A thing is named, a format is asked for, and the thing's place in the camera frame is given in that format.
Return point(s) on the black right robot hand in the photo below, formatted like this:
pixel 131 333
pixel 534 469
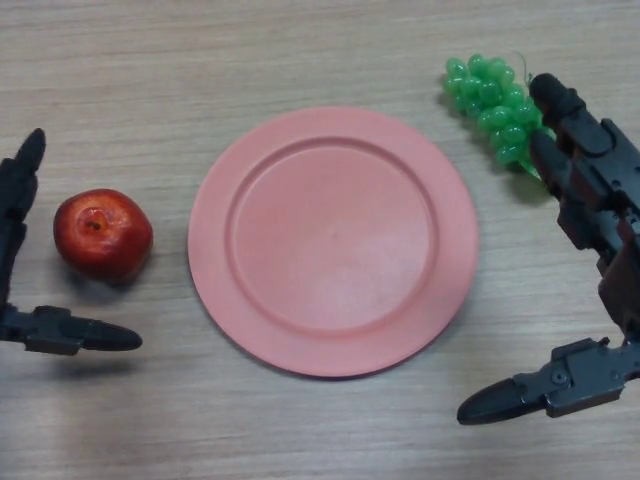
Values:
pixel 605 170

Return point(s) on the green grape bunch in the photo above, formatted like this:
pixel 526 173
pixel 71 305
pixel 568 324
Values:
pixel 487 95

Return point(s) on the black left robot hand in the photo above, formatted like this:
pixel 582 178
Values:
pixel 55 332

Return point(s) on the pink round plate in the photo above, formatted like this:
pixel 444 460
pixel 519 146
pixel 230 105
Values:
pixel 332 242

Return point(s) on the red apple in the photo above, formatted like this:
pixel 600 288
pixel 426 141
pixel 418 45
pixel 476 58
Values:
pixel 102 235

